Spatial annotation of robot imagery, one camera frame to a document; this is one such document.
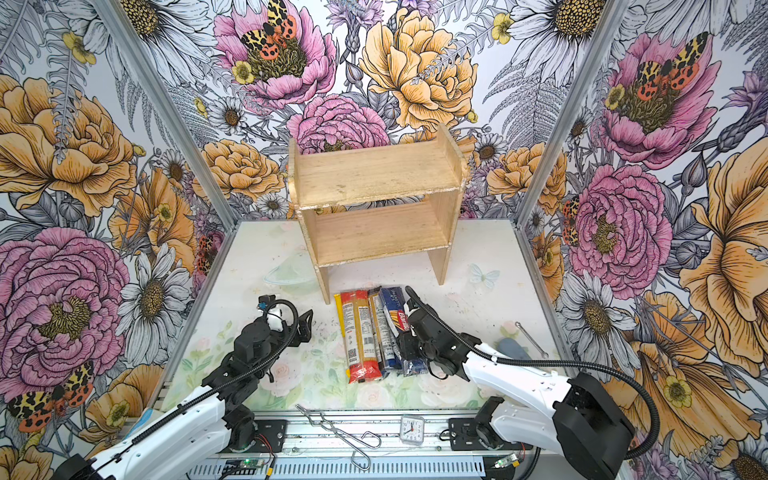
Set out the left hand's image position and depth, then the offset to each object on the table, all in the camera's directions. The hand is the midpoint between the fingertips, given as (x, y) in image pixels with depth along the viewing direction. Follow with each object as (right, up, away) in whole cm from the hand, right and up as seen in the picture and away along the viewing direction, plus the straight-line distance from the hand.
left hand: (297, 319), depth 84 cm
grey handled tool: (+70, -11, +4) cm, 71 cm away
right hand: (+30, -8, -1) cm, 31 cm away
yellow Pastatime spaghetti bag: (+10, -4, +10) cm, 15 cm away
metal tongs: (+21, -27, -9) cm, 35 cm away
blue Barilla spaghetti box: (+27, +3, +3) cm, 28 cm away
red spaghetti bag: (+17, -5, +1) cm, 18 cm away
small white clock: (+31, -25, -10) cm, 41 cm away
